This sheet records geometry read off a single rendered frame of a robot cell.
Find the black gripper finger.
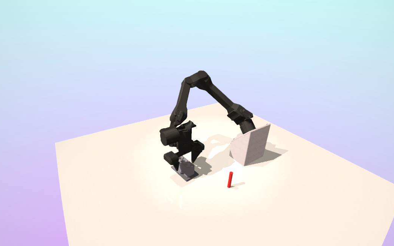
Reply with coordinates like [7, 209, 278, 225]
[173, 161, 179, 171]
[191, 150, 202, 163]

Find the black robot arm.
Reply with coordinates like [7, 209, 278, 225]
[159, 70, 256, 147]

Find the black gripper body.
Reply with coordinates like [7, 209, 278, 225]
[164, 139, 205, 165]

